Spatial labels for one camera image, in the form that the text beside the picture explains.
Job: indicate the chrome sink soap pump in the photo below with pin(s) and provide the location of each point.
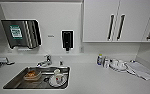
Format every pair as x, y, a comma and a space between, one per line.
61, 62

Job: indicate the blue dish soap bottle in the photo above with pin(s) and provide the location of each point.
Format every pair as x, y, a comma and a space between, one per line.
99, 60

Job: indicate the chrome sink faucet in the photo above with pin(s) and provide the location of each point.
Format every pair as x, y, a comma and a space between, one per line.
46, 60

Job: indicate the small white bottle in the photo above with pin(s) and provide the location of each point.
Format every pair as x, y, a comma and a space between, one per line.
106, 62

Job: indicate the white patterned cup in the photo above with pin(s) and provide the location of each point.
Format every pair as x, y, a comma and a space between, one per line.
57, 77

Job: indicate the white jug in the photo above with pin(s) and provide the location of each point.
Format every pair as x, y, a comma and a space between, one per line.
117, 64

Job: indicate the orange bowl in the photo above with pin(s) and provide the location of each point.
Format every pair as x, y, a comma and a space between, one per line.
31, 74

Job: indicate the black paper towel dispenser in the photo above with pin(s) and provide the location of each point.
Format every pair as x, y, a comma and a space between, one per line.
21, 33

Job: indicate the stainless steel sink basin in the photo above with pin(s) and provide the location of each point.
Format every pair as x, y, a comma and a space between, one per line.
16, 80

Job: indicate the white wall outlet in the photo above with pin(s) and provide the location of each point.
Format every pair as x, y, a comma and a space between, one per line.
82, 49

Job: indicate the black wall soap dispenser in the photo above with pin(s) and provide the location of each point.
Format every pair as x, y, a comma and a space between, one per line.
67, 40

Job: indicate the small white wall label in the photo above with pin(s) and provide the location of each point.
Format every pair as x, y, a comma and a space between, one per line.
50, 35

